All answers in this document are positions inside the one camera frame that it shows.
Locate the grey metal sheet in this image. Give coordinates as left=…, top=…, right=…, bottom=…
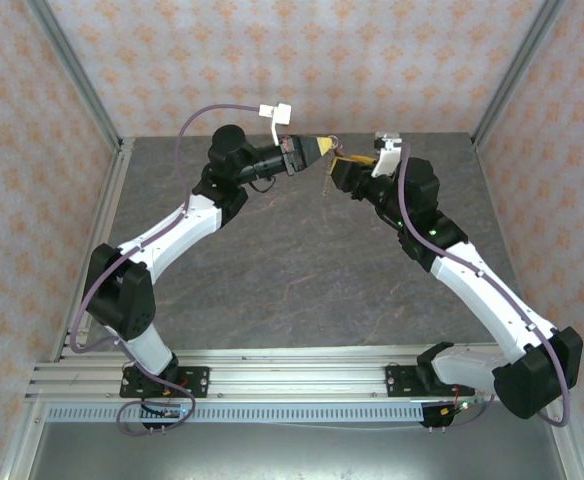
left=26, top=422, right=568, bottom=480

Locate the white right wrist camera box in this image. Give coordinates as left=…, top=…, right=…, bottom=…
left=370, top=131, right=404, bottom=179

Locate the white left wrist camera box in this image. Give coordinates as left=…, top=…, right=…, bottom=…
left=258, top=102, right=294, bottom=147

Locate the aluminium frame post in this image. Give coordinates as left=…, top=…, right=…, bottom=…
left=471, top=0, right=567, bottom=147
left=24, top=0, right=123, bottom=147

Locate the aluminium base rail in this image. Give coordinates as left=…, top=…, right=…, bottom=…
left=24, top=347, right=572, bottom=403

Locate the aluminium frame leg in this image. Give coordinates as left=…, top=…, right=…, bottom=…
left=544, top=399, right=584, bottom=480
left=0, top=399, right=48, bottom=480

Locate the grey slotted cable duct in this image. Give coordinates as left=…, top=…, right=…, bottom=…
left=46, top=402, right=426, bottom=425

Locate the aluminium side rail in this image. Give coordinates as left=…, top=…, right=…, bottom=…
left=50, top=139, right=136, bottom=362

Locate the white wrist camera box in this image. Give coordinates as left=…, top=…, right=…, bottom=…
left=258, top=102, right=294, bottom=147
left=370, top=131, right=404, bottom=179

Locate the small circuit board with wires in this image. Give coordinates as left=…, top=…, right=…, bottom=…
left=419, top=397, right=488, bottom=434
left=139, top=397, right=196, bottom=434

